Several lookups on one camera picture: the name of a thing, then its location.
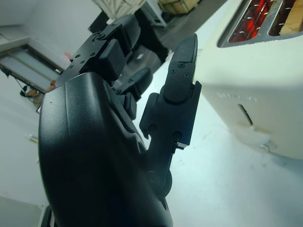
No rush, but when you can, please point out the toast slice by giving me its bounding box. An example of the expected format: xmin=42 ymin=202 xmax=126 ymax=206
xmin=280 ymin=0 xmax=303 ymax=35

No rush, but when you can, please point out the white two-slot toaster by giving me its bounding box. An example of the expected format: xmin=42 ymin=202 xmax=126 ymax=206
xmin=193 ymin=0 xmax=303 ymax=164

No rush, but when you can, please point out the glass framed door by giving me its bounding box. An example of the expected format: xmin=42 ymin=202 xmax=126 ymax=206
xmin=0 ymin=43 xmax=65 ymax=92

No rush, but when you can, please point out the white metal frame desk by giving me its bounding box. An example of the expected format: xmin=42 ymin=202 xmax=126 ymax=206
xmin=139 ymin=0 xmax=168 ymax=27

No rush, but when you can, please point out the orange floor equipment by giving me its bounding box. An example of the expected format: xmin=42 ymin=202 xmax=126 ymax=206
xmin=20 ymin=80 xmax=57 ymax=101

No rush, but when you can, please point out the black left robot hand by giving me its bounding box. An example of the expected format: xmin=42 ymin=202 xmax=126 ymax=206
xmin=37 ymin=13 xmax=204 ymax=227

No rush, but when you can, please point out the small clear yellowish object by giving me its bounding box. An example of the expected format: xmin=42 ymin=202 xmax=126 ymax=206
xmin=25 ymin=133 xmax=39 ymax=144

